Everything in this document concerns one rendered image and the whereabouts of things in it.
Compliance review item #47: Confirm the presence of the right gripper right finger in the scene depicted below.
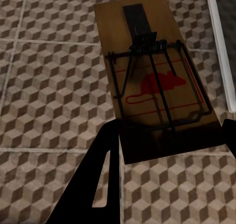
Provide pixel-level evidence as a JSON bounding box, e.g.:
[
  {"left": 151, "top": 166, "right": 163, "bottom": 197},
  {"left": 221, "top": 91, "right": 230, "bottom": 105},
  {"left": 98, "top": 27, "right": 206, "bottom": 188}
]
[{"left": 222, "top": 119, "right": 236, "bottom": 157}]

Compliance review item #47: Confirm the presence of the mousetrap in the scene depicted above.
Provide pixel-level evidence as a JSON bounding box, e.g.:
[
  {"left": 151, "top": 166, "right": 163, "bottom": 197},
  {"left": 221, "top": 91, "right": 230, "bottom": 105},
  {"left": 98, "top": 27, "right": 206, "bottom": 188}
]
[{"left": 93, "top": 0, "right": 228, "bottom": 165}]

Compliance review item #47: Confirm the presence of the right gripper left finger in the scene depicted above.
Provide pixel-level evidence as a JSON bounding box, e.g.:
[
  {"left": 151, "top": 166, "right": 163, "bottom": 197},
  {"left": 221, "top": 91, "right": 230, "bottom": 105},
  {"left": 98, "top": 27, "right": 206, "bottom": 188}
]
[{"left": 45, "top": 119, "right": 120, "bottom": 224}]

